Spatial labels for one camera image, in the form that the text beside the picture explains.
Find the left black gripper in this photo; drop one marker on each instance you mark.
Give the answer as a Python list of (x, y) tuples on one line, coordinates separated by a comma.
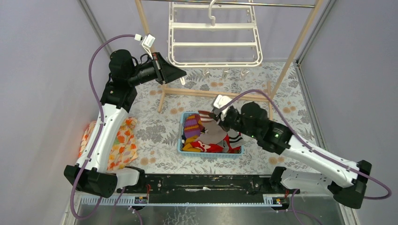
[(158, 68)]

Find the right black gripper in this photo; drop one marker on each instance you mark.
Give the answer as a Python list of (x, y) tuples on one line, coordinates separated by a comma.
[(221, 118)]

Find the grey sock with red stripes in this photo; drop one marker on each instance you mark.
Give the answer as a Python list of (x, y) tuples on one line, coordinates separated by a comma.
[(213, 132)]

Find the white plastic clip hanger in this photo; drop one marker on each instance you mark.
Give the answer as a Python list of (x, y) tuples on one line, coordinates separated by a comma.
[(213, 36)]

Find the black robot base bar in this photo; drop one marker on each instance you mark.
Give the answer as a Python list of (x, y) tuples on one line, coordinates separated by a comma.
[(217, 188)]

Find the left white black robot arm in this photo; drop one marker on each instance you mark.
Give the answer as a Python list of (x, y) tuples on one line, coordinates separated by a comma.
[(90, 174)]

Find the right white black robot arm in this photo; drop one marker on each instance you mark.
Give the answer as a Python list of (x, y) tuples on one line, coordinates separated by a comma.
[(342, 179)]

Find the grey striped cuff sock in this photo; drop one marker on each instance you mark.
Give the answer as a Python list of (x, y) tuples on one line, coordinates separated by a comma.
[(235, 140)]

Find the red white patterned sock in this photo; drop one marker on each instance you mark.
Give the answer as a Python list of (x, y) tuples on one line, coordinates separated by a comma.
[(199, 146)]

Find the floral patterned table mat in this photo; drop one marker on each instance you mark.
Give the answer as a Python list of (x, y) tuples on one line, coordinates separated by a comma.
[(157, 129)]

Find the purple orange striped sock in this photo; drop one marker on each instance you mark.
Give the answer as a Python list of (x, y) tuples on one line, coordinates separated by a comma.
[(193, 126)]

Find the blue plastic sock basket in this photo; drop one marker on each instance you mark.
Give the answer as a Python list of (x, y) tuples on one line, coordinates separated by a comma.
[(179, 147)]

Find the metal hanging rod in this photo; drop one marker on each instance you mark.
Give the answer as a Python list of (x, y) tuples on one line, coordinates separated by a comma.
[(218, 2)]

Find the orange floral cloth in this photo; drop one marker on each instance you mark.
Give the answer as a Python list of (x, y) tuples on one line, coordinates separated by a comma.
[(124, 149)]

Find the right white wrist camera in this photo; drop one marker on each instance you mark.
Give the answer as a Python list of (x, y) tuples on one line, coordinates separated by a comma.
[(219, 102)]

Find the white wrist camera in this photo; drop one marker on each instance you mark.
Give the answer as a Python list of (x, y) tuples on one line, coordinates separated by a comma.
[(219, 102), (146, 42)]

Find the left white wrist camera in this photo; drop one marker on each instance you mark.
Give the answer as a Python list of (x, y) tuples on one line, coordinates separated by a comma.
[(146, 42)]

